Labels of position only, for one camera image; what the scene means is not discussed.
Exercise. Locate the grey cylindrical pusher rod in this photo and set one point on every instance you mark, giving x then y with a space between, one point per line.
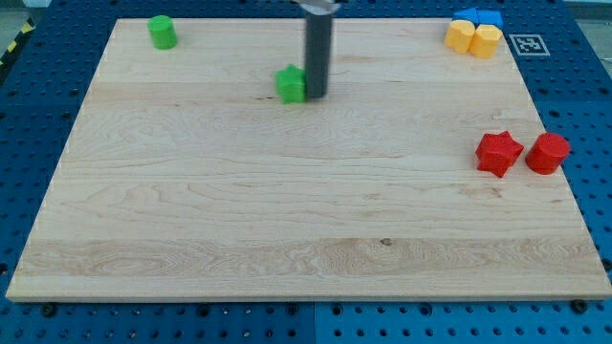
318 43

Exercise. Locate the silver rod mount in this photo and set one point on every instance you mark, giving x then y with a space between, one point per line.
319 6

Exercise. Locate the green star block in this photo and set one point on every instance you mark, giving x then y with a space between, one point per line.
290 84

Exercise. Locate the red star block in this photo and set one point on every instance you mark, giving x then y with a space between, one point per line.
497 153

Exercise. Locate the yellow block left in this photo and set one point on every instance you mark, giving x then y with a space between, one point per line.
459 35

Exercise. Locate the yellow block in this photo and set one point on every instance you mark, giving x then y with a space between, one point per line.
485 41
459 35

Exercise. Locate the blue block left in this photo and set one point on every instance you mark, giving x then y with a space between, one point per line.
470 14

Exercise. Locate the blue block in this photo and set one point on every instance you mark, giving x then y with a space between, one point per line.
470 14
490 17

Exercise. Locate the green cylinder block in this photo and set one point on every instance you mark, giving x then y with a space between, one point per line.
162 32

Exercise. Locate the yellow block right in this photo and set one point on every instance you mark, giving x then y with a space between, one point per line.
485 41

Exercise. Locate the blue block right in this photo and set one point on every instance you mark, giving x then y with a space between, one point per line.
490 17

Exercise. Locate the wooden board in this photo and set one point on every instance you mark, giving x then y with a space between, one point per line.
186 179

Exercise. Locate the white fiducial marker tag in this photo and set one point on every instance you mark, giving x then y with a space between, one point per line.
527 44

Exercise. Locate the red cylinder block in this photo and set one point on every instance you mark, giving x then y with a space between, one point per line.
548 153

